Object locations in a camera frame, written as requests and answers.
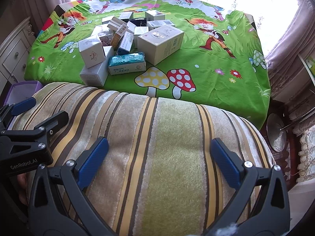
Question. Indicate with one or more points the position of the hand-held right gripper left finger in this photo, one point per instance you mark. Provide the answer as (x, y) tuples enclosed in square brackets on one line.
[(92, 163)]

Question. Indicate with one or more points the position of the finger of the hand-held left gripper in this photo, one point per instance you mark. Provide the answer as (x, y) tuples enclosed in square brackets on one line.
[(23, 105), (53, 121)]

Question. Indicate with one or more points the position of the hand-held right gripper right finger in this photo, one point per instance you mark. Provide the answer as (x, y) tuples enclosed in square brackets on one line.
[(226, 163)]

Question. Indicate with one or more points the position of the purple cardboard box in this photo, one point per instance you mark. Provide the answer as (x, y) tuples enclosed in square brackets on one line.
[(24, 88)]

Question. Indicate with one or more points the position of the teal packet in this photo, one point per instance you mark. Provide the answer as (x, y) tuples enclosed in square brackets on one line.
[(126, 60)]

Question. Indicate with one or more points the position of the pile of small cartons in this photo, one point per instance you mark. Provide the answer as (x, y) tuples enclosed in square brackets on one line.
[(160, 46)]

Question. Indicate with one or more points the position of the cream carved dresser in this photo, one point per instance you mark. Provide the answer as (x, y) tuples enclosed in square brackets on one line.
[(14, 54)]

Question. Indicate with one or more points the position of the striped plush cushion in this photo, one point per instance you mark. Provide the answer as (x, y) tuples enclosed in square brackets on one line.
[(172, 152)]

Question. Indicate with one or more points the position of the silver metal stand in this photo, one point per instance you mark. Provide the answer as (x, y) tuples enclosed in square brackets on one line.
[(276, 132)]

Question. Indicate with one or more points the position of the cartoon printed green cloth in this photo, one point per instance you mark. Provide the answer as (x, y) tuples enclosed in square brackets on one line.
[(209, 73)]

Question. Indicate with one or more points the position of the pink curtain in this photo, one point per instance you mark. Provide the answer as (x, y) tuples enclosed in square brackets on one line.
[(49, 0), (290, 41)]

